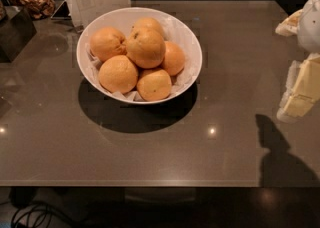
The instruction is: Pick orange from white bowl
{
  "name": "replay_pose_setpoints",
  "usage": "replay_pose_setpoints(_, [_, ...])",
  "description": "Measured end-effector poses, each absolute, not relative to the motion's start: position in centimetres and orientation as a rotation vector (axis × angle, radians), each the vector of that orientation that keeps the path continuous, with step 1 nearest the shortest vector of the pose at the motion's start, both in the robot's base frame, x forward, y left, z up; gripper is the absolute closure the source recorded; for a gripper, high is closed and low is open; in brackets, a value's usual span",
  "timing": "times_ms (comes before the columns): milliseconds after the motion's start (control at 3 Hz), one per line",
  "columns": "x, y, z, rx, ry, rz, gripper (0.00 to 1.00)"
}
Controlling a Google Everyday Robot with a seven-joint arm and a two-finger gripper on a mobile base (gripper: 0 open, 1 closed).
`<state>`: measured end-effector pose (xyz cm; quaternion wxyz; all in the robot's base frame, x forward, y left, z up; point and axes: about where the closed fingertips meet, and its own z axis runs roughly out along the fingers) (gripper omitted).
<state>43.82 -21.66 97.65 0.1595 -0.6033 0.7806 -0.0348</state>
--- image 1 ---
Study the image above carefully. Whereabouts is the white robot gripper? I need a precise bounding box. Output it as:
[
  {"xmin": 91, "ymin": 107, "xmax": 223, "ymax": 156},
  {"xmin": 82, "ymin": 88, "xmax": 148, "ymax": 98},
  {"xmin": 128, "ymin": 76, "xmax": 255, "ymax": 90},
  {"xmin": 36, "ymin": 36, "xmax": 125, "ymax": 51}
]
[{"xmin": 275, "ymin": 0, "xmax": 320, "ymax": 123}]

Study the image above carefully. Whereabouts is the orange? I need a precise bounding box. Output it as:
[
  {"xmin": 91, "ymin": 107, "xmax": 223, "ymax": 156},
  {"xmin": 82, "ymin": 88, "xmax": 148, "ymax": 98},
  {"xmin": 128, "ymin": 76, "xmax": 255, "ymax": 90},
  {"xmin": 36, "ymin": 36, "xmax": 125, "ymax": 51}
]
[
  {"xmin": 136, "ymin": 68, "xmax": 172, "ymax": 101},
  {"xmin": 161, "ymin": 41, "xmax": 185, "ymax": 76},
  {"xmin": 89, "ymin": 27, "xmax": 126, "ymax": 62},
  {"xmin": 126, "ymin": 27, "xmax": 166, "ymax": 69},
  {"xmin": 98, "ymin": 55, "xmax": 138, "ymax": 94},
  {"xmin": 133, "ymin": 17, "xmax": 165, "ymax": 37}
]

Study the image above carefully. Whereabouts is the white paper liner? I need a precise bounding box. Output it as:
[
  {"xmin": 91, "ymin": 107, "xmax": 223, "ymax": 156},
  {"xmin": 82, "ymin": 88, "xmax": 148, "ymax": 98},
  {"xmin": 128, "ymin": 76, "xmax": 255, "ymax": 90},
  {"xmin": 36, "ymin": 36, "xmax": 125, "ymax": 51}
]
[{"xmin": 85, "ymin": 16, "xmax": 198, "ymax": 103}]

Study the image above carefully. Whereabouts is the dark box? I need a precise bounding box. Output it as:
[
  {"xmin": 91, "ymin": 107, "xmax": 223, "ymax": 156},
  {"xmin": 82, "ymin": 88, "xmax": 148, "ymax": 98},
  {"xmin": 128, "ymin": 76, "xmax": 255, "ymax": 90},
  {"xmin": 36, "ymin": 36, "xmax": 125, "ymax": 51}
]
[{"xmin": 0, "ymin": 6, "xmax": 37, "ymax": 63}]

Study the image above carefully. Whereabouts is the black cable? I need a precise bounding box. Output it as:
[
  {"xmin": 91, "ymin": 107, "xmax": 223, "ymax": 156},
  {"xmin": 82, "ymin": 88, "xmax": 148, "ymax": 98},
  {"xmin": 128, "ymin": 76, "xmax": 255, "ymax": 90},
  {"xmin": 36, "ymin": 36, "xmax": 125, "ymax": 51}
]
[{"xmin": 9, "ymin": 201, "xmax": 78, "ymax": 228}]

